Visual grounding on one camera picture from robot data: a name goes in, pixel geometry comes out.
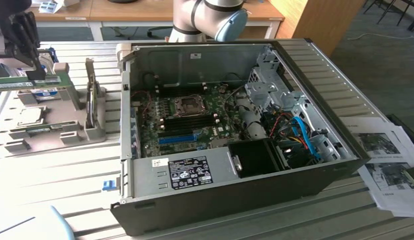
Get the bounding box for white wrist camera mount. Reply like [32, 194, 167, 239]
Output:
[0, 27, 15, 60]

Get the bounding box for black fan shroud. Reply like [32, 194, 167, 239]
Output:
[227, 139, 282, 179]

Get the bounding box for red yellow wire bundle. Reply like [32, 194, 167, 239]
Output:
[271, 113, 311, 151]

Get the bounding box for green motherboard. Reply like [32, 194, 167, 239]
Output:
[131, 83, 260, 159]

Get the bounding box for CPU socket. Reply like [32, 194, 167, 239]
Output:
[171, 96, 208, 119]

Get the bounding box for grey parts rack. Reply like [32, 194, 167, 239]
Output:
[0, 56, 108, 154]

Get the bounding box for office chair base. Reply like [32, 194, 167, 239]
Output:
[146, 24, 175, 39]

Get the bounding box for black chair legs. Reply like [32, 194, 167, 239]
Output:
[362, 0, 414, 32]

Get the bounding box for paper sheets with squares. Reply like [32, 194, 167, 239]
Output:
[38, 0, 62, 14]

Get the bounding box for disk with blue label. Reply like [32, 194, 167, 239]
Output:
[28, 87, 63, 102]

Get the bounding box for blue flat wire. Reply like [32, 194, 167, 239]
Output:
[292, 115, 322, 161]

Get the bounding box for wooden cabinet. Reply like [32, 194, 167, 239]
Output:
[268, 0, 367, 58]

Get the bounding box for wooden desk white frame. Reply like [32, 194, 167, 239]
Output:
[26, 0, 286, 42]

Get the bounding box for light blue chair back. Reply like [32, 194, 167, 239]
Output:
[48, 204, 76, 240]

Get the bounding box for black RAM slot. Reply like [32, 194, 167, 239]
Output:
[163, 120, 222, 129]
[164, 123, 223, 132]
[163, 118, 220, 127]
[162, 115, 219, 124]

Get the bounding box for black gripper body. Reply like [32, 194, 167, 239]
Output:
[0, 10, 42, 68]

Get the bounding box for green RAM stick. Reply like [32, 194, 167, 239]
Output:
[0, 75, 63, 92]
[26, 124, 67, 134]

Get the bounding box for silver CPU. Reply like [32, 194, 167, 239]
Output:
[12, 106, 48, 127]

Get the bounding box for grey power supply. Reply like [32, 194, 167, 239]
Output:
[131, 149, 244, 199]

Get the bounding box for black open PC case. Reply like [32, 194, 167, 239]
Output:
[108, 37, 373, 237]

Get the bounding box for printed paper sheets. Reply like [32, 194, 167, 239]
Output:
[339, 116, 414, 219]

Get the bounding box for metal disk bay cage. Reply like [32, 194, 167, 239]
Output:
[243, 44, 353, 164]

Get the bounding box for blue expansion slot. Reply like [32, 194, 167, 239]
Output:
[158, 133, 199, 145]

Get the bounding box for blue case latch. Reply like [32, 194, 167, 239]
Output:
[102, 179, 118, 193]

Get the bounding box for white floor cable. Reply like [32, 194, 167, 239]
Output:
[346, 31, 414, 41]

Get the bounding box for graphics card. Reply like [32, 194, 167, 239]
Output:
[84, 57, 102, 131]

